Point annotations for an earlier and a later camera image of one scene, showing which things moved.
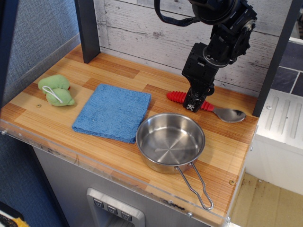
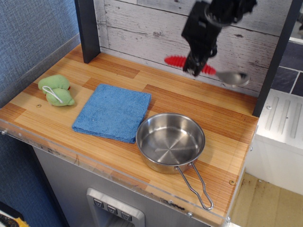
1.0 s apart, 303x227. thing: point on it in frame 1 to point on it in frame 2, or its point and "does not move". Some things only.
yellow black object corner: [10, 217] does not move
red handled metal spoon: [232, 115] to [234, 79]
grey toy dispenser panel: [106, 211] does not move
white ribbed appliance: [276, 153] does not move
